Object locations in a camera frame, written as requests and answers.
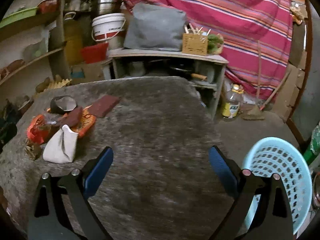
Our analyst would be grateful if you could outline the woven utensil box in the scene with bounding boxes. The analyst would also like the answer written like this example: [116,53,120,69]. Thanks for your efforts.
[182,23,208,56]

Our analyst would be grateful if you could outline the black crumpled cup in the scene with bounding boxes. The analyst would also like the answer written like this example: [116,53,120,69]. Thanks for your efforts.
[50,95,77,115]

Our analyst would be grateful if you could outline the orange clear snack wrapper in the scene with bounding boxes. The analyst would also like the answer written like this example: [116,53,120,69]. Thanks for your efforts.
[27,112,65,145]

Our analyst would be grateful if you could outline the wooden wall shelf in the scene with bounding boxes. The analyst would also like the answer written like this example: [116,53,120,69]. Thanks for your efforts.
[0,0,121,88]

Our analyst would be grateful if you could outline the green plastic tray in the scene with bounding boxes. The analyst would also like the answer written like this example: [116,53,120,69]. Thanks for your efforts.
[0,7,38,28]

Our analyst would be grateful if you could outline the green vegetables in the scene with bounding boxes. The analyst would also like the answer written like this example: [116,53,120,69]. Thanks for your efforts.
[207,34,224,55]

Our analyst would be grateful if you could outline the orange lion snack bag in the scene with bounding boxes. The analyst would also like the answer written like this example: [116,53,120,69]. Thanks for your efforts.
[45,105,97,139]

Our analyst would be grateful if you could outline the grey metal door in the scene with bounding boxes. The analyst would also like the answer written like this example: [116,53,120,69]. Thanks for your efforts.
[287,0,319,144]

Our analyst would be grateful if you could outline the plastic oil bottle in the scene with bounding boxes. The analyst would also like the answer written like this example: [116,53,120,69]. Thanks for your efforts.
[221,84,244,119]

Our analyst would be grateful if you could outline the broom with wooden handle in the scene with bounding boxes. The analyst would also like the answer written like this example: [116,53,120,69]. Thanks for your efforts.
[242,41,291,121]

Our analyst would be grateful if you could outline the grey cloth bundle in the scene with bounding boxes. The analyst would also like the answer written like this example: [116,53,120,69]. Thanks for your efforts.
[124,3,187,51]

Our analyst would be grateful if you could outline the steel pot lid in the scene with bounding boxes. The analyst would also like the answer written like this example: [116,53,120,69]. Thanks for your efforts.
[312,167,320,209]

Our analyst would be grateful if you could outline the white paper bag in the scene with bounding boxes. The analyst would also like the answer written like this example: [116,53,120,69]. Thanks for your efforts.
[43,125,78,164]

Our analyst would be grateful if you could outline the steel pot on shelf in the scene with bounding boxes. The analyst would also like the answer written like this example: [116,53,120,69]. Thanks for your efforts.
[92,0,122,16]

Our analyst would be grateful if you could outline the dark red flat packet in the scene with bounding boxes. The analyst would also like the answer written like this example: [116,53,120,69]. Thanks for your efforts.
[88,95,120,118]

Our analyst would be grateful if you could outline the red striped cloth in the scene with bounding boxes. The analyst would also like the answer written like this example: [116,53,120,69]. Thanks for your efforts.
[124,0,293,100]

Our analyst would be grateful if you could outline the egg carton tray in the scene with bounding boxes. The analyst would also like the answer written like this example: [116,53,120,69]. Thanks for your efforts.
[35,75,72,94]

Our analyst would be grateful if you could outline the cardboard box under shelf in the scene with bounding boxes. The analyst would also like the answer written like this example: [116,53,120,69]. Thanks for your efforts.
[71,62,112,85]

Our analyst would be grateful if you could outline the grey side table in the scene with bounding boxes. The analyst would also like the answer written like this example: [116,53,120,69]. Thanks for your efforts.
[108,49,228,117]

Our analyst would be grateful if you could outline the red plastic basin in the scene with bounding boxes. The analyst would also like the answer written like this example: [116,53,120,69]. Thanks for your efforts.
[80,43,108,64]

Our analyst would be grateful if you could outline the light blue plastic basket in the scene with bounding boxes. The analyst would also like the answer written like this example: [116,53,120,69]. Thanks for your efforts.
[242,137,312,234]

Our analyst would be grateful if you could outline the pan with wooden handle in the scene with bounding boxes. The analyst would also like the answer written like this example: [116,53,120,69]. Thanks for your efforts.
[170,67,207,81]

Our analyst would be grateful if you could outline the white plastic bucket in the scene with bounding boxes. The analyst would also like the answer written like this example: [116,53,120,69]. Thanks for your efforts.
[91,13,126,42]

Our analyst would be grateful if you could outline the yellow oil jug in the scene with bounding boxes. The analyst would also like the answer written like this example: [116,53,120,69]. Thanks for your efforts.
[63,11,83,66]

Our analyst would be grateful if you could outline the stacked cardboard boxes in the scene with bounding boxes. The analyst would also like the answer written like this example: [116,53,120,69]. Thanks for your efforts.
[272,22,308,122]

